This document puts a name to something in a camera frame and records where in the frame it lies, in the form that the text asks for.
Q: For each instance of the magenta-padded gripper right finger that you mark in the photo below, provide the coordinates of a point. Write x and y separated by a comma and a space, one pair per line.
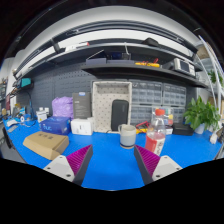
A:
165, 166

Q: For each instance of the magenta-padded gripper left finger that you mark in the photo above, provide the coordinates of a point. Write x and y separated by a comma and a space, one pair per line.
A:
61, 166

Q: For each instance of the red-capped clear drink bottle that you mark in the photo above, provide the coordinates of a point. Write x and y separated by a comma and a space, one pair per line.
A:
155, 140

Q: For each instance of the brown cardboard box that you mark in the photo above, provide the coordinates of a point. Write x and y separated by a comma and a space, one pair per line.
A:
45, 144

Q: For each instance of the black box with white label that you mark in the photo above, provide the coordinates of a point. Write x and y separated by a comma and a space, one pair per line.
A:
169, 130

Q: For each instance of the plain black box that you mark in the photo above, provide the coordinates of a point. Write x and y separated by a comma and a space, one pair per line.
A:
182, 129

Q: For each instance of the blue carton box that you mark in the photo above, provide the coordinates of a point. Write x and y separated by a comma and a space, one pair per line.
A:
55, 126

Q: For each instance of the white carton box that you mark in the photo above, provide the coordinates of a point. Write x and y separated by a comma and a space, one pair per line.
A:
81, 126

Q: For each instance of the yellow multimeter with red leads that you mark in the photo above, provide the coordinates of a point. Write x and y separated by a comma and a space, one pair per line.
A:
141, 127

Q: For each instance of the grey ceramic cup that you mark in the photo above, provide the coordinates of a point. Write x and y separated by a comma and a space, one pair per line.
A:
127, 136

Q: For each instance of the clear organizer with colourful parts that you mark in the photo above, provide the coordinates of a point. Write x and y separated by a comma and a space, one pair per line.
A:
169, 116

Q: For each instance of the small white carton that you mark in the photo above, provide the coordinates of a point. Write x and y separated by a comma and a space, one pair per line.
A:
41, 116

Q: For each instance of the purple plastic bag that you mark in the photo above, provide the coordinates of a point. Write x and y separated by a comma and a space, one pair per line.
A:
62, 107

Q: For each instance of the green potted plant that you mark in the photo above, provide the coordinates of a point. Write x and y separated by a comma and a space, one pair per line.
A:
200, 113

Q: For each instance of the dark grey flat box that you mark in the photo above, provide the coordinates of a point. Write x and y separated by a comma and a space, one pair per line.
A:
81, 105

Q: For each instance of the black zip case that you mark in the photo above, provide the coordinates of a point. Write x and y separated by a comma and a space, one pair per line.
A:
119, 113

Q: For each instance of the white dotted storage tray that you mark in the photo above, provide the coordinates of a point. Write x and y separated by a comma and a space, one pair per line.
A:
103, 103

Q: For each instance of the teal screen monitor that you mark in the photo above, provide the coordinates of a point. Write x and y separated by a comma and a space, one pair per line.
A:
24, 82

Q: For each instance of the dark workbench shelf unit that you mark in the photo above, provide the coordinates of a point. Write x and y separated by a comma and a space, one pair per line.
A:
133, 69

